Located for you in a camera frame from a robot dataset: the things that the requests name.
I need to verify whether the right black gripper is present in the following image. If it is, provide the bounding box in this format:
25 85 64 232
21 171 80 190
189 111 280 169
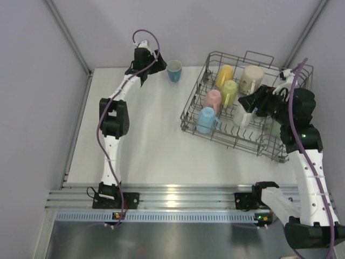
238 84 292 126

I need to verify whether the dark blue mug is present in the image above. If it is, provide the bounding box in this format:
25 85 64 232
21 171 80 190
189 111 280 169
167 60 182 83

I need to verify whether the white mug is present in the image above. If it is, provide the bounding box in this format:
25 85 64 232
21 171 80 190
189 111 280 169
233 104 255 127

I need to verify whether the pale yellow-green mug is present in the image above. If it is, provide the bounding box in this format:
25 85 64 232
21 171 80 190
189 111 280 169
221 80 237 108

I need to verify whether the floral cream mug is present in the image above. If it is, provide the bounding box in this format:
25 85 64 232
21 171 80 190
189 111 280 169
239 65 265 95

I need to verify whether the pink mug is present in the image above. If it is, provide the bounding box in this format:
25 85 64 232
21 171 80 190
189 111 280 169
203 89 222 114

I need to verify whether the green tumbler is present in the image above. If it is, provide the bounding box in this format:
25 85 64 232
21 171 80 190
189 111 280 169
271 121 281 138

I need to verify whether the grey wire dish rack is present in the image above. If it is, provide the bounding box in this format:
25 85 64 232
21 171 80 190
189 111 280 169
180 51 323 163

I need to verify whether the yellow mug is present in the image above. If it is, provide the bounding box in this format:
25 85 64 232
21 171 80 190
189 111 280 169
216 65 233 89

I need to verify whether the light blue mug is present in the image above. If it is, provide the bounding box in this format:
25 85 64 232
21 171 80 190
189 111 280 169
196 107 222 134

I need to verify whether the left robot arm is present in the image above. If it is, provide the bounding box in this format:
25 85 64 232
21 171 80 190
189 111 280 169
92 40 167 210

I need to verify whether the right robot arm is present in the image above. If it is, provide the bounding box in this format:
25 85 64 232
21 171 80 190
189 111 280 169
238 85 344 249

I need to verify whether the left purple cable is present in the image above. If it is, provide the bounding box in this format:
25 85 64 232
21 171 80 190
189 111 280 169
96 29 161 226

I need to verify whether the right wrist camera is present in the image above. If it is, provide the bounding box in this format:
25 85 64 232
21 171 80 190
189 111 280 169
273 69 296 97

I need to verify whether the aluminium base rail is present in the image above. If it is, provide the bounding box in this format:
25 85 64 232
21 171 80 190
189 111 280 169
45 184 251 211

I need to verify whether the perforated cable tray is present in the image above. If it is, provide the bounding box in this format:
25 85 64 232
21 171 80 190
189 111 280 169
55 211 272 223

